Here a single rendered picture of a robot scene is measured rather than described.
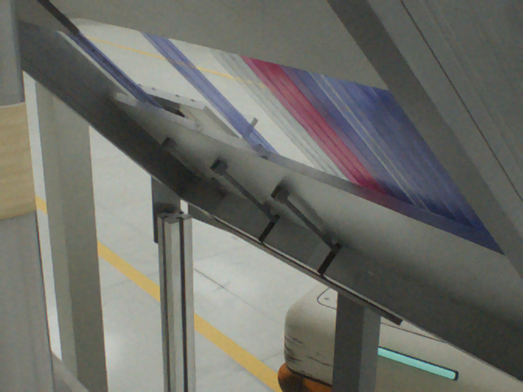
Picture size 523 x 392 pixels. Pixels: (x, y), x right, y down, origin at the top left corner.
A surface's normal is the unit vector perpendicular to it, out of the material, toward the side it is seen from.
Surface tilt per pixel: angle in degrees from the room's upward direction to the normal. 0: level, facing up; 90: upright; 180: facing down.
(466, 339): 45
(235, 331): 0
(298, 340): 90
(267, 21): 135
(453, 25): 90
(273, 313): 0
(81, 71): 90
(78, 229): 90
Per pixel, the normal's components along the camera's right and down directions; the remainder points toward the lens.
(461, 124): 0.62, 0.29
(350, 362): -0.68, 0.25
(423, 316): -0.55, -0.52
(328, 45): -0.57, 0.81
